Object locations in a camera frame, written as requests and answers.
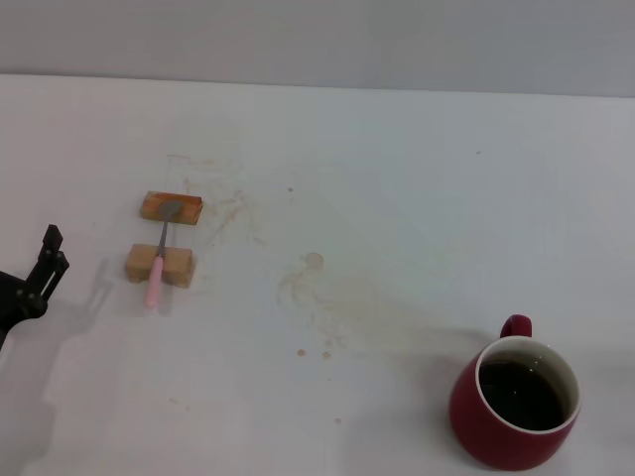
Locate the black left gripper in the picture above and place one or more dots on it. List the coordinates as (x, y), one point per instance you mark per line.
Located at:
(12, 307)

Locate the red ceramic cup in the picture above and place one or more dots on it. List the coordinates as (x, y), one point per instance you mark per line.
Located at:
(476, 426)

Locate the pale notched wooden block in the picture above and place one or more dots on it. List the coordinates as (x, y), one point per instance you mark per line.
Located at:
(176, 265)

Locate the orange stained wooden block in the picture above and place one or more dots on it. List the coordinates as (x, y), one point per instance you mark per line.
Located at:
(188, 210)

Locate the dark coffee liquid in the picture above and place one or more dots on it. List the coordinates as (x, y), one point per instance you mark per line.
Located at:
(526, 394)

